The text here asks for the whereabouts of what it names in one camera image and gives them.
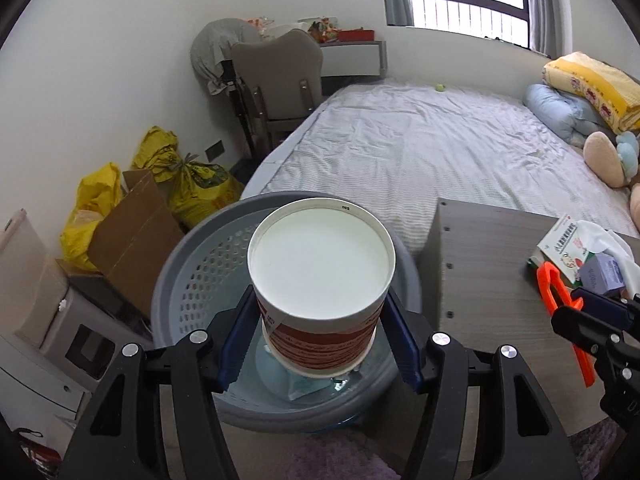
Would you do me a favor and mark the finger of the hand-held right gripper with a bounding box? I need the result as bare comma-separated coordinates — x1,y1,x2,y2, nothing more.
551,305,628,358
570,287,635,331

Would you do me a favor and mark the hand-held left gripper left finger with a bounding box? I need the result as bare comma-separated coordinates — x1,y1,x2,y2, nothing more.
59,285,261,480

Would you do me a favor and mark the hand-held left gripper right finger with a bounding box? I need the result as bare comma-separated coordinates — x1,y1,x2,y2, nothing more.
382,292,583,480

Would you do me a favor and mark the small pale purple box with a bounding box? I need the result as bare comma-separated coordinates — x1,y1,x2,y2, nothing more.
577,254,626,298

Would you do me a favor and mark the orange plastic tool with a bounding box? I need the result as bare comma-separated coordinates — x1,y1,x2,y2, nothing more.
536,261,597,388

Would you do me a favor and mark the white and green medicine box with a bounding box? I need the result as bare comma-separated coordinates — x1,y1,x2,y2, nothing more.
527,214,596,286

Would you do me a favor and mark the grey perforated plastic basket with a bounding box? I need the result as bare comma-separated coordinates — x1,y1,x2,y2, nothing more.
150,191,441,433

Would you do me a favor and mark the white and red paper cup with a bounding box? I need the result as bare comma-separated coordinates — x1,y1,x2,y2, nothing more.
247,199,397,380

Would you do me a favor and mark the white crumpled cloth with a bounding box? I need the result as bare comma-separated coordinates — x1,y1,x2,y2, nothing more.
575,219,640,296

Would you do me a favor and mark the pale blue packet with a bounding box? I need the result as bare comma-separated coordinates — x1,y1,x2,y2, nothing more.
286,370,351,402

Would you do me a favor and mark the purple fluffy rug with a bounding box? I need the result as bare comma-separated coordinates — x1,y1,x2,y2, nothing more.
290,430,401,480

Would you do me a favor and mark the brown cardboard box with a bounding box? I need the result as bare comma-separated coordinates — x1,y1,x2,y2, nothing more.
89,169,186,318

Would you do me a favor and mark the yellow green-printed sack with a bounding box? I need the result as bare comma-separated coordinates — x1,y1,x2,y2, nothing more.
167,152,246,231

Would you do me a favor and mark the beige teddy bear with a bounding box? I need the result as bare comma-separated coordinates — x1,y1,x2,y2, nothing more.
584,131,640,196

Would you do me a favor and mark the small blue plush toy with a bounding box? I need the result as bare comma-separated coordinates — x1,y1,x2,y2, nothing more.
615,131,640,181

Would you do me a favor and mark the yellow plastic bag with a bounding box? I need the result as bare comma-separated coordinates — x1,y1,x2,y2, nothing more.
131,126,181,184
60,162,126,272

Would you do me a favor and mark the bed with checked sheet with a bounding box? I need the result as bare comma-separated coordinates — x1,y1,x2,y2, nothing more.
240,77,640,256

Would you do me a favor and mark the light blue pillow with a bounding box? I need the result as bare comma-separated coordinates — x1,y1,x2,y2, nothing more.
524,83,621,148

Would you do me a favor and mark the yellow folded blanket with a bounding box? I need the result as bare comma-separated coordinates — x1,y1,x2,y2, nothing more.
543,51,640,133

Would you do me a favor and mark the grey-brown chair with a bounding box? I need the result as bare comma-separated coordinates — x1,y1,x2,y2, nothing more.
230,29,325,153

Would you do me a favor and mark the grey cloth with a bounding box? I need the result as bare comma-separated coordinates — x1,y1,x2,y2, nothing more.
190,18,261,97

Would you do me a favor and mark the grey bedside desk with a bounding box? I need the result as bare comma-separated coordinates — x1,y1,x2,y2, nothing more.
320,40,388,96

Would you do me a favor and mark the white and orange bag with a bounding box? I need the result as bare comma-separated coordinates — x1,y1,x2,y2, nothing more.
247,17,281,41

